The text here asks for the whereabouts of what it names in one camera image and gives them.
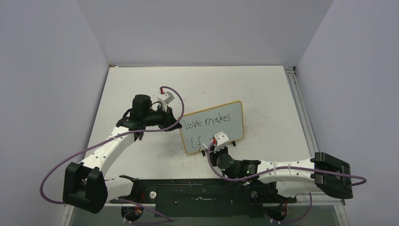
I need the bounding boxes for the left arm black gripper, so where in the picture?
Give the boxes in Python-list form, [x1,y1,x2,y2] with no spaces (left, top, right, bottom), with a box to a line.
[143,105,182,132]

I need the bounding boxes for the yellow framed small whiteboard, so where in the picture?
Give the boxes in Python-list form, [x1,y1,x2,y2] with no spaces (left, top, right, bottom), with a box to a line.
[180,101,244,155]

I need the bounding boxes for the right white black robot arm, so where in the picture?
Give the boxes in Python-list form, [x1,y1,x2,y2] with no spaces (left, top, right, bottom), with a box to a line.
[203,131,353,202]

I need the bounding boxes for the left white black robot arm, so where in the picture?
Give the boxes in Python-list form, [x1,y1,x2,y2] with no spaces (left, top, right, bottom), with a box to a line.
[63,92,182,213]

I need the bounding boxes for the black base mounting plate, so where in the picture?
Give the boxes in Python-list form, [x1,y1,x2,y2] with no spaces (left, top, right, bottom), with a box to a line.
[124,178,297,218]

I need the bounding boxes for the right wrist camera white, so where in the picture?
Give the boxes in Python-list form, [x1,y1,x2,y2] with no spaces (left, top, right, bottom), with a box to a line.
[212,131,230,152]

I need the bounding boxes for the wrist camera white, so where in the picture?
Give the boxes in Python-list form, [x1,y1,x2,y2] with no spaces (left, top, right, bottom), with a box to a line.
[212,131,230,152]
[157,92,175,112]

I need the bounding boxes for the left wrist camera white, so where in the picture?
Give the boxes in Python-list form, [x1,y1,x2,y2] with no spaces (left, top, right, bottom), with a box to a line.
[157,92,175,112]

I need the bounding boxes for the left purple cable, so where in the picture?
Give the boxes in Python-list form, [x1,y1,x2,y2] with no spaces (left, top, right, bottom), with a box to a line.
[40,86,185,225]

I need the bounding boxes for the purple cable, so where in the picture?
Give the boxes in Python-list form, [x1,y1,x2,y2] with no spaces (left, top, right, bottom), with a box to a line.
[40,86,185,225]
[207,142,368,187]

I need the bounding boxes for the aluminium rail right side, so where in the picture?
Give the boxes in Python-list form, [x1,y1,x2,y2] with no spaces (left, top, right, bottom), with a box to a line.
[284,66,319,157]

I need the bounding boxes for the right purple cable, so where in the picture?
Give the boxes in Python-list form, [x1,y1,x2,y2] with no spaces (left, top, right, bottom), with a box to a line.
[207,142,368,187]

